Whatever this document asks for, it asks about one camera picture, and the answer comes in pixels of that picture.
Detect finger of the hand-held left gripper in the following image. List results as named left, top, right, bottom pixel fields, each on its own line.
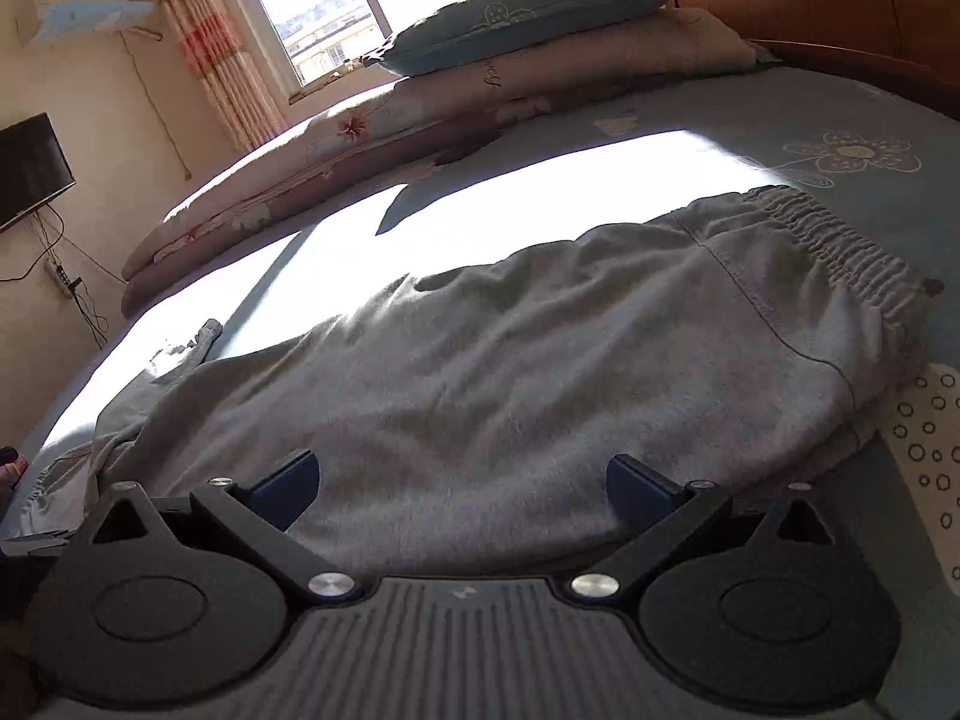
left=0, top=528, right=74, bottom=558

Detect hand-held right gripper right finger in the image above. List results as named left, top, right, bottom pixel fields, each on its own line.
left=568, top=454, right=857, bottom=604

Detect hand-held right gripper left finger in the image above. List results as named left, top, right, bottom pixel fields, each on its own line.
left=71, top=450, right=359, bottom=604

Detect grey sweatpants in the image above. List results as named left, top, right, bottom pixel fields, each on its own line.
left=15, top=184, right=947, bottom=580

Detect person's foot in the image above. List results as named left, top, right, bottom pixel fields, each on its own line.
left=0, top=446, right=32, bottom=493

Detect bed with teal patterned sheet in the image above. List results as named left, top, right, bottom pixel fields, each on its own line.
left=0, top=64, right=960, bottom=720

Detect black television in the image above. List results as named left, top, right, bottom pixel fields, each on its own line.
left=0, top=112, right=78, bottom=234

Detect folded pink floral quilt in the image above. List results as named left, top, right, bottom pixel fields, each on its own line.
left=120, top=7, right=775, bottom=317

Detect pink patterned curtain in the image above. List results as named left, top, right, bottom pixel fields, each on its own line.
left=139, top=0, right=290, bottom=155

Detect window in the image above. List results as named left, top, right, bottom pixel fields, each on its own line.
left=236, top=0, right=520, bottom=103

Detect teal pillow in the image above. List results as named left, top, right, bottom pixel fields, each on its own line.
left=364, top=0, right=704, bottom=80

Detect covered air conditioner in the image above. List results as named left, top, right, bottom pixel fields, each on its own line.
left=34, top=0, right=159, bottom=43

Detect wooden bed headboard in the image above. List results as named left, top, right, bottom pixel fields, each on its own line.
left=664, top=0, right=960, bottom=122

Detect wall power strip with cables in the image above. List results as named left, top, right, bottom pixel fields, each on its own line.
left=0, top=202, right=130, bottom=340

